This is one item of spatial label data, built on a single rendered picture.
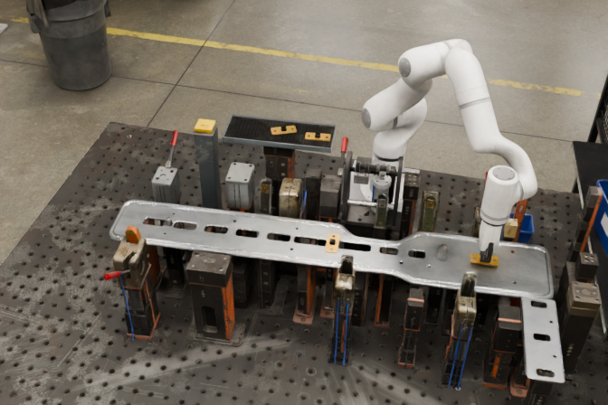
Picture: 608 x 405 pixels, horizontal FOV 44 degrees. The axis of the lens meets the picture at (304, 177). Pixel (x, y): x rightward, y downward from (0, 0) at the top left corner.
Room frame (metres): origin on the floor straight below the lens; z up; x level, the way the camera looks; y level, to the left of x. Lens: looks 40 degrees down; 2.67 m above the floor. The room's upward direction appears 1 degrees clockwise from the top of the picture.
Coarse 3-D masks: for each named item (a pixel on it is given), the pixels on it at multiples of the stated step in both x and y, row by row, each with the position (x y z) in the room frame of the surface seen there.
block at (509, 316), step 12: (504, 312) 1.44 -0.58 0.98; (516, 312) 1.44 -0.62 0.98; (504, 324) 1.39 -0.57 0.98; (516, 324) 1.39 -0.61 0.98; (492, 336) 1.42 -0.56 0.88; (504, 336) 1.38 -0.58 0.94; (516, 336) 1.37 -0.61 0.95; (492, 348) 1.39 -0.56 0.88; (504, 348) 1.37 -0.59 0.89; (516, 348) 1.37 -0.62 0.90; (492, 360) 1.39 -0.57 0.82; (504, 360) 1.38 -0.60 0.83; (480, 372) 1.43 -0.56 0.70; (492, 372) 1.38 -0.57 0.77; (504, 372) 1.38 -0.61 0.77; (492, 384) 1.38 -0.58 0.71; (504, 384) 1.38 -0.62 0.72
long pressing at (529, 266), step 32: (128, 224) 1.77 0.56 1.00; (224, 224) 1.77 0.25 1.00; (256, 224) 1.77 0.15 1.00; (288, 224) 1.77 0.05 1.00; (320, 224) 1.77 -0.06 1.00; (256, 256) 1.64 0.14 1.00; (288, 256) 1.63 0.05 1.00; (320, 256) 1.63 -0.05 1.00; (384, 256) 1.64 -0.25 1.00; (448, 256) 1.64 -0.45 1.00; (512, 256) 1.64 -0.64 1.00; (544, 256) 1.64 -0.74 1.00; (448, 288) 1.52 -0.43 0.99; (480, 288) 1.51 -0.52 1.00; (512, 288) 1.51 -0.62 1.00; (544, 288) 1.51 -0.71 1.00
